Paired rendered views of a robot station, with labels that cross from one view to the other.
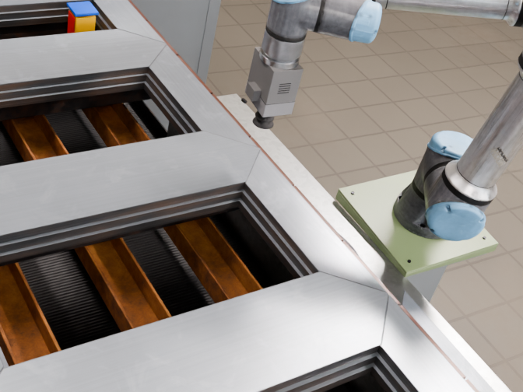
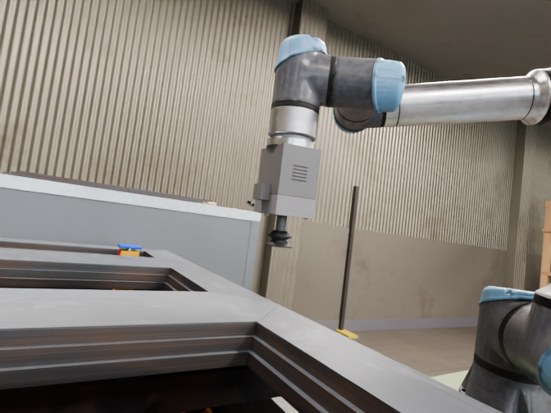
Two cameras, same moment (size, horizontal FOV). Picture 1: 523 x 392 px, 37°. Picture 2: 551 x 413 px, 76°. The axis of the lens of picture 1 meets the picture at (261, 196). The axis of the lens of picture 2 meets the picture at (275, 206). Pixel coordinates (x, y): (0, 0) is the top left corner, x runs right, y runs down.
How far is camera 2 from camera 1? 1.14 m
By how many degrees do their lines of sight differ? 42
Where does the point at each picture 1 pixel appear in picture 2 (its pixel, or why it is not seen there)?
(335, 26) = (352, 74)
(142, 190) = (79, 316)
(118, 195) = (27, 317)
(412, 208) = (492, 393)
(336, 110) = not seen: hidden behind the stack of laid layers
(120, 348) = not seen: outside the picture
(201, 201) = (183, 341)
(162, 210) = (102, 346)
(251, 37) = not seen: hidden behind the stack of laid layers
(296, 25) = (305, 83)
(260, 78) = (269, 172)
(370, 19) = (393, 64)
